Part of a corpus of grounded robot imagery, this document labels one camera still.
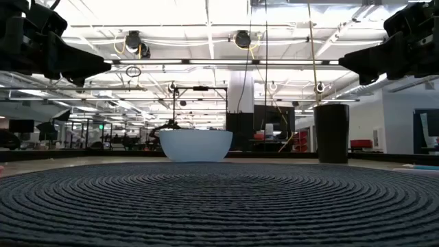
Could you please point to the black monitor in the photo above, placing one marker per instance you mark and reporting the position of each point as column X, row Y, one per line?
column 21, row 126

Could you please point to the black background station frame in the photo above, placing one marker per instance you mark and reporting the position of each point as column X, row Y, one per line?
column 200, row 88

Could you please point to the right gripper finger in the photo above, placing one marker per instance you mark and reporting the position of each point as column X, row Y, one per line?
column 367, row 79
column 380, row 61

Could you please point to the black background robot arm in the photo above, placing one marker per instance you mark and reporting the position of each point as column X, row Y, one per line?
column 164, row 127

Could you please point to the red shelving unit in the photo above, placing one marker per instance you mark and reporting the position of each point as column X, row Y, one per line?
column 301, row 140

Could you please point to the light blue plastic bowl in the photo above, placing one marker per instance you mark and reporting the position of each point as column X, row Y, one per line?
column 195, row 145

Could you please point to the round dark woven placemat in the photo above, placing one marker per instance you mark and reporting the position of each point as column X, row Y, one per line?
column 219, row 206

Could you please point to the large black screen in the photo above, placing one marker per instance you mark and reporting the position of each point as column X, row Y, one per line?
column 274, row 118

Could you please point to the black table frame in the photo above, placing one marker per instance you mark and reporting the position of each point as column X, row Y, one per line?
column 68, row 156

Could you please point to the tall black cup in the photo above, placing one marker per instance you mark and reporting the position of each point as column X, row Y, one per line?
column 331, row 133

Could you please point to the red box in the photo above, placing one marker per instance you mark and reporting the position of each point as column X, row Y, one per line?
column 361, row 143

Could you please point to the black cabinet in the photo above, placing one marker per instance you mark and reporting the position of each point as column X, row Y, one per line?
column 240, row 132

